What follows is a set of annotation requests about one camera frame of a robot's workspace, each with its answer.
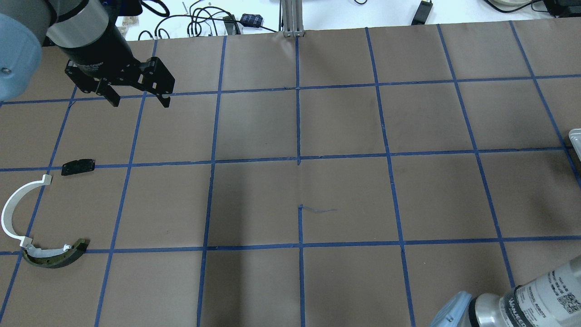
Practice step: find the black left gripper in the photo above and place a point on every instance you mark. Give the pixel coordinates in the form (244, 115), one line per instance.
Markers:
(100, 49)

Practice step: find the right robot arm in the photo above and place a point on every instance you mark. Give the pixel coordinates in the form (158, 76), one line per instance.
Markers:
(369, 206)

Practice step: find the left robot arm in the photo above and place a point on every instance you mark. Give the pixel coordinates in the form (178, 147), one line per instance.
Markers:
(85, 30)

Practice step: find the silver ribbed metal tray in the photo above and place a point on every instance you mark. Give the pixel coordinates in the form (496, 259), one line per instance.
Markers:
(575, 138)

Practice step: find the white curved plastic piece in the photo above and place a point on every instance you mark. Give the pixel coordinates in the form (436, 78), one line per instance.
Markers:
(11, 204)

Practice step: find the olive brake shoe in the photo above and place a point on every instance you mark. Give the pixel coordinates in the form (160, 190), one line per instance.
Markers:
(55, 258)

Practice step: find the black power adapter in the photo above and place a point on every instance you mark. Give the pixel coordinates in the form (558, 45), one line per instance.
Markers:
(422, 13)

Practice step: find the small black metal bracket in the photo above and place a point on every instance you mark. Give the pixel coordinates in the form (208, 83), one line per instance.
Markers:
(84, 165)

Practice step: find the aluminium frame post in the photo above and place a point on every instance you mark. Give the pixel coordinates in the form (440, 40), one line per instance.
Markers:
(292, 18)

